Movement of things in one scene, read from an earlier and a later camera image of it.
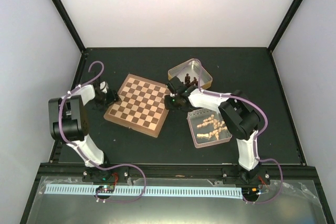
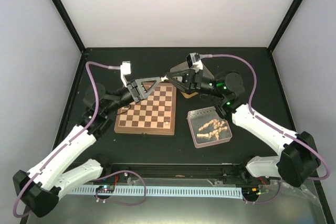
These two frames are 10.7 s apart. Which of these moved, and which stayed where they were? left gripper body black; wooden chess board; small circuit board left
Moved: left gripper body black; wooden chess board
Stayed: small circuit board left
